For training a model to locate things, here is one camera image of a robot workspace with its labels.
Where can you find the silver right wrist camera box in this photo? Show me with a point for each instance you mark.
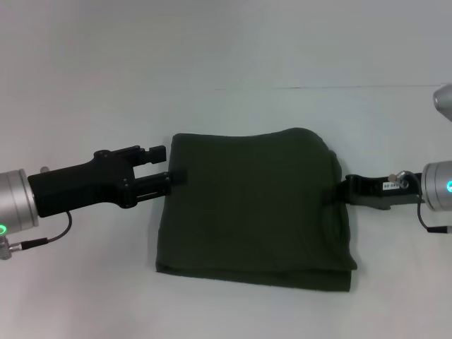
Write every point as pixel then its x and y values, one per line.
pixel 444 102

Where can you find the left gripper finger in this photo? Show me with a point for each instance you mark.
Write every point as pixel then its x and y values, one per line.
pixel 148 156
pixel 159 185

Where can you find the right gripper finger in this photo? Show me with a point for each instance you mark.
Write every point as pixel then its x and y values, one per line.
pixel 337 192

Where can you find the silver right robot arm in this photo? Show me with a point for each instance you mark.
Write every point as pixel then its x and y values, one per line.
pixel 438 187

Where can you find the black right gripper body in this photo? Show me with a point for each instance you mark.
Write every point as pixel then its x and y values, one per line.
pixel 381 190

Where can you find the silver stud on left gripper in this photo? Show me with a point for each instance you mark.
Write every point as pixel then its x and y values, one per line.
pixel 44 170

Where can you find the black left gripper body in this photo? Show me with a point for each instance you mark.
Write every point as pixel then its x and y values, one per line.
pixel 81 185

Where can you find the dark green t-shirt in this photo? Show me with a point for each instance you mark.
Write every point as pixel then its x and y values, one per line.
pixel 254 212

